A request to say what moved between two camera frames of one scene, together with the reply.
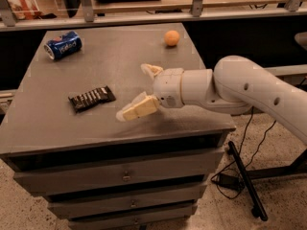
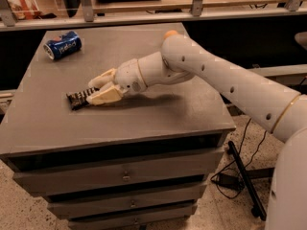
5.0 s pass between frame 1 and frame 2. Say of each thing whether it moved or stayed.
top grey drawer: stayed
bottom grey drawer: stayed
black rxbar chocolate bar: stayed
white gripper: moved
